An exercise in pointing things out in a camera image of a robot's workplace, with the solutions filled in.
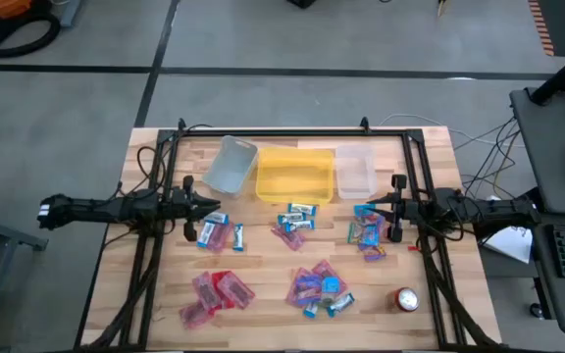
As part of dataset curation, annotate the white floor cable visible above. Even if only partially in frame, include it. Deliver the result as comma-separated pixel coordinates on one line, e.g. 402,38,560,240
378,113,527,148

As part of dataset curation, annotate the red candy bar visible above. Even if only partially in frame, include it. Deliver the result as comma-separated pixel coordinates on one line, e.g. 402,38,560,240
211,270,237,311

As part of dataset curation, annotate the grey plastic bin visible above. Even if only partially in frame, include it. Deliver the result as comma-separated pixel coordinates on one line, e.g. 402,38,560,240
200,134,259,200

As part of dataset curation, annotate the grey desk top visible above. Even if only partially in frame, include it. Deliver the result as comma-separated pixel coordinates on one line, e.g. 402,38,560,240
509,86,565,216

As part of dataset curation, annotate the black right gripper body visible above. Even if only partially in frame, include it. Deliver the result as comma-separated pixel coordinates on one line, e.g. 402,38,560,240
385,174,429,243

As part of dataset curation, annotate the black cable bundle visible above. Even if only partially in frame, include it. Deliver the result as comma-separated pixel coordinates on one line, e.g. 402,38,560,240
453,116,522,202

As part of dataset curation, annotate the clear plastic bin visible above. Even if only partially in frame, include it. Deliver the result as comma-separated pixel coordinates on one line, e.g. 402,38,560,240
334,142,379,201

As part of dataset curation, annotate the yellow plastic bin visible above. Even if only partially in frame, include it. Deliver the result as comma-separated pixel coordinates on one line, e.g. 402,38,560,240
255,146,336,206

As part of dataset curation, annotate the black vacuum hose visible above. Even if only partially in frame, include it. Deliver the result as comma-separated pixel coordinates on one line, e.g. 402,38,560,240
0,9,62,59

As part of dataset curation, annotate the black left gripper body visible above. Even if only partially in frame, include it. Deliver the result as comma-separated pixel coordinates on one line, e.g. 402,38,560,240
172,175,205,243

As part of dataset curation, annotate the orange vacuum cleaner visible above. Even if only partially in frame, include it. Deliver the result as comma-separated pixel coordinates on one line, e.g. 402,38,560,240
0,0,53,49

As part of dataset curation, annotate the black desk pole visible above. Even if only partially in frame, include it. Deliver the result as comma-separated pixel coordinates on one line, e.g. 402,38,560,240
529,41,565,107

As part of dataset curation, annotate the white paper sheet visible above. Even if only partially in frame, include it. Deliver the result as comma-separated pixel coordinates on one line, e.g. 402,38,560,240
480,195,535,265

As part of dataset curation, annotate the red can with white top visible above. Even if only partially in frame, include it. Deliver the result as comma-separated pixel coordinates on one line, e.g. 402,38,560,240
392,286,421,314

